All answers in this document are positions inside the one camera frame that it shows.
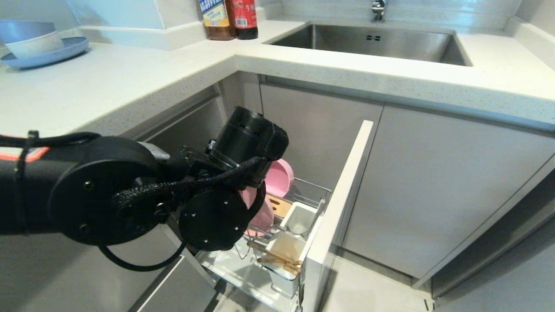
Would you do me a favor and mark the white utensil holder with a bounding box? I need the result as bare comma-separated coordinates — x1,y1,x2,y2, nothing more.
259,231,309,299
280,201,320,237

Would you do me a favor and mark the wooden chopstick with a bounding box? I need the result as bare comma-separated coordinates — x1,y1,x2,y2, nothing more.
258,256,301,274
247,241,303,266

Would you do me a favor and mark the white drawer front panel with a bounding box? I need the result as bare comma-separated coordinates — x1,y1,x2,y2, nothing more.
301,120,375,312

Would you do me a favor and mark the blue plate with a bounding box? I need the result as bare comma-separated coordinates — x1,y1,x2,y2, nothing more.
0,36,90,69

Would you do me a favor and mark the pink plate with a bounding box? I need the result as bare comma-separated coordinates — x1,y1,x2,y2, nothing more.
240,186,275,237

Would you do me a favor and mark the pink bowl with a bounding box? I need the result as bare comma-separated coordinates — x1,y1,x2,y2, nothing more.
264,158,295,198

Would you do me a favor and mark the black cable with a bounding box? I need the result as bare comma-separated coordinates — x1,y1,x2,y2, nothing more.
98,237,188,273

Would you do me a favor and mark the stainless steel sink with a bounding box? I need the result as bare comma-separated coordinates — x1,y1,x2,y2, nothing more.
264,23,473,67

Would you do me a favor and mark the wire pull-out dish rack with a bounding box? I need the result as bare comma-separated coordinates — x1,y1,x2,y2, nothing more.
194,177,333,312

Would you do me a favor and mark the wooden utensil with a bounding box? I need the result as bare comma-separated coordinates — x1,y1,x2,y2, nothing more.
265,193,293,219

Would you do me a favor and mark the blue bowl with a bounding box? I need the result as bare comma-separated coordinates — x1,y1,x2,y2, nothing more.
0,19,56,44

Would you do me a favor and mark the red labelled sauce bottle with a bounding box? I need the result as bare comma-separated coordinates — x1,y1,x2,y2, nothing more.
229,0,259,40

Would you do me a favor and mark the grey cabinet door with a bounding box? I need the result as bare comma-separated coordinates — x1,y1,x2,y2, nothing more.
342,104,555,279
259,82,385,192

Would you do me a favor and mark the white bowl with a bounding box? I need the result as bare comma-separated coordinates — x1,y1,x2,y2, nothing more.
4,31,65,59

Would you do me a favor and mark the chrome faucet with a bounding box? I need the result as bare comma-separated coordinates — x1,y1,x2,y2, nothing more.
371,0,387,22

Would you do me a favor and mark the cooking oil bottle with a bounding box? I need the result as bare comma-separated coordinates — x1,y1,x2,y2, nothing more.
198,0,237,41

